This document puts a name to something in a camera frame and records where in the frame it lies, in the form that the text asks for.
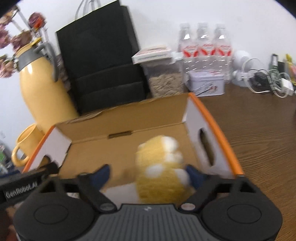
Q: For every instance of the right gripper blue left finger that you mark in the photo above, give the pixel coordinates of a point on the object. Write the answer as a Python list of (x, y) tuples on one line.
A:
[(96, 179)]

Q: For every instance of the orange red cardboard box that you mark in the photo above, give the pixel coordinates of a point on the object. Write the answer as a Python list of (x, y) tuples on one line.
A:
[(112, 136)]

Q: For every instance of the left water bottle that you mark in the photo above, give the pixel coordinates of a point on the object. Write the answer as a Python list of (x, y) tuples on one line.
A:
[(187, 46)]

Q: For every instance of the white tin box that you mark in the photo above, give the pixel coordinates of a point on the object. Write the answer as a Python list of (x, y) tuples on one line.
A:
[(206, 83)]

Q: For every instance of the yellow ceramic mug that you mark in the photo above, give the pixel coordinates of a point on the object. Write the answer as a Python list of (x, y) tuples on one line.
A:
[(27, 142)]

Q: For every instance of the black paper bag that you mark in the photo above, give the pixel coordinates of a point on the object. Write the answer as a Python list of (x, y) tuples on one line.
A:
[(97, 51)]

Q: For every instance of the water bottle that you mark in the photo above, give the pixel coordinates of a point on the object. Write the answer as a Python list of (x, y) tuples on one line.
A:
[(223, 51), (187, 46), (205, 46)]

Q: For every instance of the yellow white plush toy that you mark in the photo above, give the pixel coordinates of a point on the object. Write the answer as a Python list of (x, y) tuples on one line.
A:
[(160, 176)]

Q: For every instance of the middle water bottle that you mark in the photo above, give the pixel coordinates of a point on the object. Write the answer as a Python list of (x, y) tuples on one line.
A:
[(205, 46)]

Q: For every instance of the clear seed container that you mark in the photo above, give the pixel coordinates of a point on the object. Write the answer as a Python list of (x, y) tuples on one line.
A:
[(163, 69)]

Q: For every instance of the dried pink flowers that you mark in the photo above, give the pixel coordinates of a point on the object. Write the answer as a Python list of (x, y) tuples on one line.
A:
[(29, 29)]

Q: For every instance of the right water bottle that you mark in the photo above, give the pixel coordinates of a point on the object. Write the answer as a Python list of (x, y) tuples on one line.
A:
[(223, 51)]

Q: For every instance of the yellow thermos jug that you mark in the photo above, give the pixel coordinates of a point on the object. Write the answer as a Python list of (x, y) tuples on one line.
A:
[(42, 89)]

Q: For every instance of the white round camera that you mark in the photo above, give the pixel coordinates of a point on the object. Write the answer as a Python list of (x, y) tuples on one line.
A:
[(239, 58)]

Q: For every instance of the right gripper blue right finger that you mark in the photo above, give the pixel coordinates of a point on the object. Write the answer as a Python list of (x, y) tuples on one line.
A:
[(197, 178)]

